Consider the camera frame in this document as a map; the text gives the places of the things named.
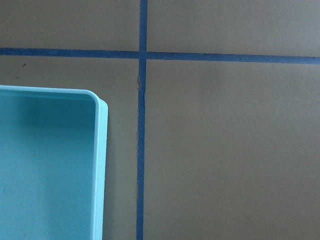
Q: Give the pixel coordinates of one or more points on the light blue plastic bin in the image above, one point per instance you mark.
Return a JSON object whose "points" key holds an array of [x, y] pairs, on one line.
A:
{"points": [[52, 163]]}

